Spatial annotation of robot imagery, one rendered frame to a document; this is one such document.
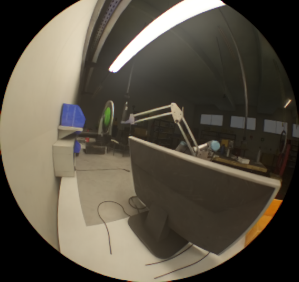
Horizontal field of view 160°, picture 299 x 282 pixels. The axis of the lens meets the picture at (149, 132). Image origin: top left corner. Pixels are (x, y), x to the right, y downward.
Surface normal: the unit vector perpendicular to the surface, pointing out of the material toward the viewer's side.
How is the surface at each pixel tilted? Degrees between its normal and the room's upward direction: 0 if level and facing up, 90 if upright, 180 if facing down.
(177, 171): 72
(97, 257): 0
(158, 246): 0
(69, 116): 92
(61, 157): 90
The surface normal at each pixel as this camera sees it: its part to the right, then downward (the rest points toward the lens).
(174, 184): -0.72, -0.38
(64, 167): 0.59, 0.13
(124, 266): 0.15, -0.99
